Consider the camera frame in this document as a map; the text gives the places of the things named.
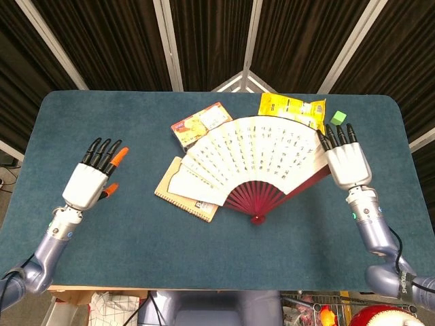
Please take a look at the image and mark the orange yellow toy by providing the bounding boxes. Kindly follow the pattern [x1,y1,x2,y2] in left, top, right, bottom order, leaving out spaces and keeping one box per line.
[319,304,337,326]

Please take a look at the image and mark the white checked cloth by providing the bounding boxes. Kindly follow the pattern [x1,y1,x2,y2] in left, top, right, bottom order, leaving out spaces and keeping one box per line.
[88,291,140,326]

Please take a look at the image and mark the blue felt table cover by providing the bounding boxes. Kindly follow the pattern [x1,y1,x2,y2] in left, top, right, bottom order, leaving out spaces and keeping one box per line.
[0,90,435,292]

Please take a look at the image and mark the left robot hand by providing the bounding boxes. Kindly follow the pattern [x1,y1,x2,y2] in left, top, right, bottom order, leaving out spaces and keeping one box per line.
[62,137,131,210]

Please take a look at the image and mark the metal wire basket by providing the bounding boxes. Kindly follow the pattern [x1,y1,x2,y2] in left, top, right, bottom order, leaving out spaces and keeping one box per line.
[280,291,371,326]

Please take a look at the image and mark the yellow snack bag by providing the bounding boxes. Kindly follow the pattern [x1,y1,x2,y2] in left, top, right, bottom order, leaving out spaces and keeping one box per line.
[258,92,327,132]

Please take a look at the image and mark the green cube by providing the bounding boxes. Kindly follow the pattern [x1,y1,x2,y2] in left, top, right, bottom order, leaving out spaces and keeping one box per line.
[330,110,348,127]

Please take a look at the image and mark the blue yellow cardboard box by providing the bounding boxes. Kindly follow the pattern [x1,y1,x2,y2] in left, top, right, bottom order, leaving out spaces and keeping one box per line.
[171,103,234,152]

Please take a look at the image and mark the red white helmet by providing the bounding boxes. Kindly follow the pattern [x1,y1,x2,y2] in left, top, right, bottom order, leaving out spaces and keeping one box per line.
[349,304,422,326]

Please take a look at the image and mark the red-ribbed white paper fan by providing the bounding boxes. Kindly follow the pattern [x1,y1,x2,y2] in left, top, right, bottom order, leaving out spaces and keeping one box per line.
[167,115,332,225]

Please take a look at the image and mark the grey-blue robot torso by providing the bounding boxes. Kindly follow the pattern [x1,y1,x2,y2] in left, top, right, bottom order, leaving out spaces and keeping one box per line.
[137,290,283,326]

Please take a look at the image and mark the yellow spiral notebook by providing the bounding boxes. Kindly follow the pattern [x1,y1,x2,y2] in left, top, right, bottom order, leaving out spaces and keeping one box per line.
[154,156,220,223]

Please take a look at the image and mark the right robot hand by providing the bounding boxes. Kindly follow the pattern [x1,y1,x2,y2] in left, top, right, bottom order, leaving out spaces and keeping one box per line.
[316,123,372,190]

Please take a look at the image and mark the dark partition screen white frames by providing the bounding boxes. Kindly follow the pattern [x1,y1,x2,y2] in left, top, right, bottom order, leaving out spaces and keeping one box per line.
[0,0,435,164]

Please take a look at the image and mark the black cable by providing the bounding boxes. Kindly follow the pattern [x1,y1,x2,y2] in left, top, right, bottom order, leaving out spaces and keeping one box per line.
[0,254,37,300]
[387,225,435,293]
[134,291,162,326]

